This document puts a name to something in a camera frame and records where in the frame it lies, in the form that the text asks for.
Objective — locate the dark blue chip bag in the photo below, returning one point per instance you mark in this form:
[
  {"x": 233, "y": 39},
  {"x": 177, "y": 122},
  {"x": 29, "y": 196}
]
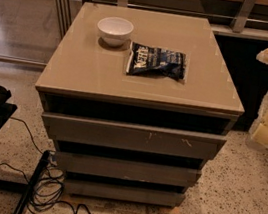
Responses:
[{"x": 144, "y": 59}]

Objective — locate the grey top drawer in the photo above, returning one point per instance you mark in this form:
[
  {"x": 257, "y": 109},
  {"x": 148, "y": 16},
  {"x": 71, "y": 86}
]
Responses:
[{"x": 132, "y": 137}]

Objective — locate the grey three-drawer cabinet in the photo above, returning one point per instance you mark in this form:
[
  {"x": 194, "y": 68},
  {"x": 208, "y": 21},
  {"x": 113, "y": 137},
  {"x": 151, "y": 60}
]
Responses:
[{"x": 87, "y": 78}]

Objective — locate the white ceramic bowl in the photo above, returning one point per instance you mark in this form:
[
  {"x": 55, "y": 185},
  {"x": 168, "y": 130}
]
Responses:
[{"x": 115, "y": 31}]

